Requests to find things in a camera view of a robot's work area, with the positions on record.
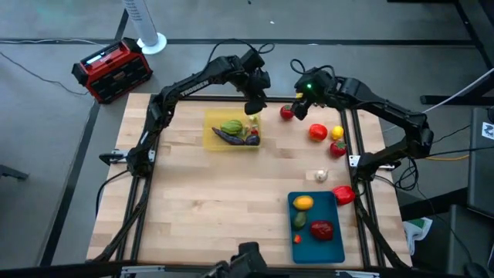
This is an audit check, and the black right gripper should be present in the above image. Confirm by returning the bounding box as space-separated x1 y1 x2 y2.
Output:
292 79 343 120

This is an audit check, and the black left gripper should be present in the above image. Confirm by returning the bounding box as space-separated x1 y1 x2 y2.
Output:
235 69 272 116

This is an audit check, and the red apple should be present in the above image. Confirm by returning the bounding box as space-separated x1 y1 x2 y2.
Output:
279 104 296 121

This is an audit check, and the red tomato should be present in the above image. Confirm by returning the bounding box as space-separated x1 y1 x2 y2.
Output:
308 123 329 143

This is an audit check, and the striped green squash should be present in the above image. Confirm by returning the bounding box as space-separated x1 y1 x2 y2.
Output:
220 119 245 136

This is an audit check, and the long purple eggplant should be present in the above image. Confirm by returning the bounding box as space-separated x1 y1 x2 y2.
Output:
211 127 246 147

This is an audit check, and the yellow translucent plastic basket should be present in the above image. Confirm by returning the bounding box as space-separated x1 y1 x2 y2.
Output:
202 108 262 152

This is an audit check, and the yellow orange mango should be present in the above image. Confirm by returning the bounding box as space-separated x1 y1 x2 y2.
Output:
292 195 315 212

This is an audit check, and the green avocado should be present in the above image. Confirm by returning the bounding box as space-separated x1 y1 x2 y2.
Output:
292 211 309 232

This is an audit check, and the dark red meat piece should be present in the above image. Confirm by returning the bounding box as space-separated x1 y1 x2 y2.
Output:
310 219 335 242

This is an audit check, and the blue plastic basket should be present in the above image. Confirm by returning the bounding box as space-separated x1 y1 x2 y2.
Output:
286 190 346 265

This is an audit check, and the red strawberry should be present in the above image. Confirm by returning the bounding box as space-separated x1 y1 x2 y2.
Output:
329 140 348 159

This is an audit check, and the red bell pepper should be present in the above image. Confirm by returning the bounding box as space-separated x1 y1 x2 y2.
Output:
332 185 357 206

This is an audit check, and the white tower fan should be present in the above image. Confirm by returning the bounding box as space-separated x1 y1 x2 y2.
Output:
121 0 168 56

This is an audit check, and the white and green bag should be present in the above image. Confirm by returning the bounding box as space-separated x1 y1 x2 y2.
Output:
402 216 434 256

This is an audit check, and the black equipment case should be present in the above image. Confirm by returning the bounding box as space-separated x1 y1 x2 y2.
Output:
465 107 494 219

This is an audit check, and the black stand foot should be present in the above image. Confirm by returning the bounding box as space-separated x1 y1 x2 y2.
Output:
0 164 30 181

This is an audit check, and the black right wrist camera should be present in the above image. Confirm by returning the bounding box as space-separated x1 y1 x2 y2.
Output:
311 68 335 84

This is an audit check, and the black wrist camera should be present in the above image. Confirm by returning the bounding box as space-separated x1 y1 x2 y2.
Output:
311 68 335 84
239 49 266 74

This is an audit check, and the black aluminium table frame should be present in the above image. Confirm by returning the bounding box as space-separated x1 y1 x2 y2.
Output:
86 94 412 278

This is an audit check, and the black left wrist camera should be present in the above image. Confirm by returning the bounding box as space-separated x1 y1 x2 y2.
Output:
239 49 266 74

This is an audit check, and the black table leg frame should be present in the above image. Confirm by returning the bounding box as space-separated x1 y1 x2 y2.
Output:
387 0 494 107

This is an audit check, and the yellow floor cable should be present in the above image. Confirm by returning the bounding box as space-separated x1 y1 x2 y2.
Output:
424 154 470 162

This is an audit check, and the black table-level camera mount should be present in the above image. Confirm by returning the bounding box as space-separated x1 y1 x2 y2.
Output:
200 241 271 278

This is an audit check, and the white cable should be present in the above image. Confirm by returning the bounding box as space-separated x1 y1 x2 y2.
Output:
422 67 494 114

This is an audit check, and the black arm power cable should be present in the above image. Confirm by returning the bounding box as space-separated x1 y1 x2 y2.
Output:
95 169 132 219

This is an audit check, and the grey floor cable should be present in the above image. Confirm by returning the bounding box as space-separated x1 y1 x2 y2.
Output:
0 37 92 96

